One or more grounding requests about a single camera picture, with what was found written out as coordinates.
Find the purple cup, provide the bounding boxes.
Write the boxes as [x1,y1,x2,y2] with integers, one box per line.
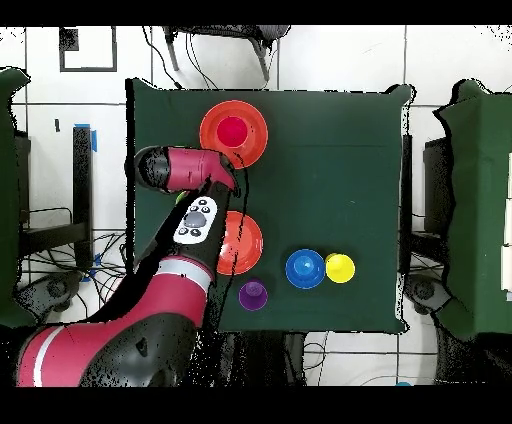
[238,278,269,312]

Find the small dark blue bowl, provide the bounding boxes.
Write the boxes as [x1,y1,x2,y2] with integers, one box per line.
[284,248,327,290]

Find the tall smooth yellow cup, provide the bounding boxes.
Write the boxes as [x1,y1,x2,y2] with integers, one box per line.
[324,252,356,284]

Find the black metal stand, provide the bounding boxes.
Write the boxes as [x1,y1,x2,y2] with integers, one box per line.
[401,135,453,277]
[17,125,95,273]

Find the tangle of floor cables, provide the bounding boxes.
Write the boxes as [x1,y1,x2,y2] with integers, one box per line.
[19,229,129,317]

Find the large orange bowl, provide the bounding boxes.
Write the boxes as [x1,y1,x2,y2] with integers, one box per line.
[216,210,265,277]
[198,99,270,171]

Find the red cup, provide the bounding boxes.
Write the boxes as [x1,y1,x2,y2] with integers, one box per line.
[216,116,249,148]

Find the dark green table cloth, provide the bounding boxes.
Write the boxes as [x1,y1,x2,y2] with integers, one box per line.
[125,77,413,335]

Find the green cloth covered table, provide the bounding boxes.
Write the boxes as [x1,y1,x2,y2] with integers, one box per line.
[0,66,38,332]
[434,78,512,341]

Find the grey chair base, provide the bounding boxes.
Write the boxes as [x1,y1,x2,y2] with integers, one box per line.
[15,270,87,317]
[403,273,453,317]

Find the black square floor frame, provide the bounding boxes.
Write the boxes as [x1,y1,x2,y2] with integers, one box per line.
[58,25,118,73]

